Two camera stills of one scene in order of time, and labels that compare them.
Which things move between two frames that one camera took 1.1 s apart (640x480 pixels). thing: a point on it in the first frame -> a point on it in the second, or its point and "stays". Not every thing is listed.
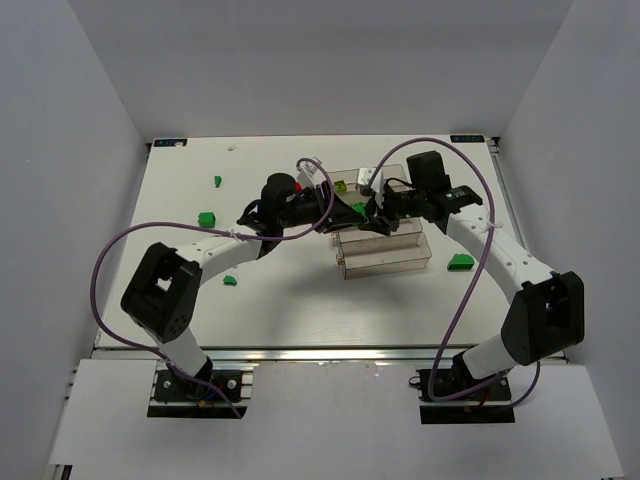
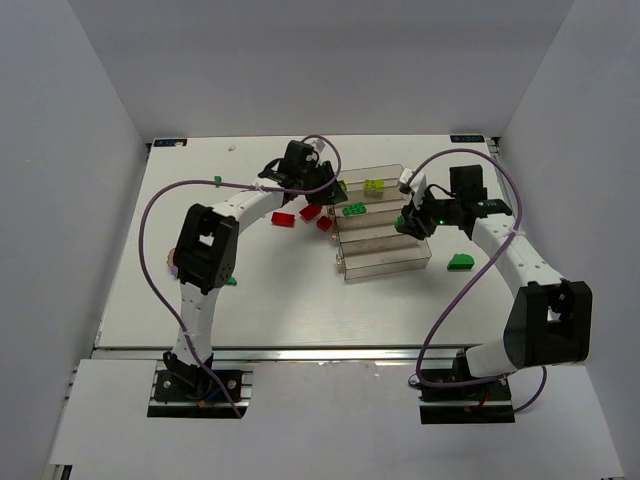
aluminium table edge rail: x=288 y=353 stays
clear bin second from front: x=401 y=227 stays
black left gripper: x=325 y=206 -> x=324 y=181
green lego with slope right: x=460 y=262 stays
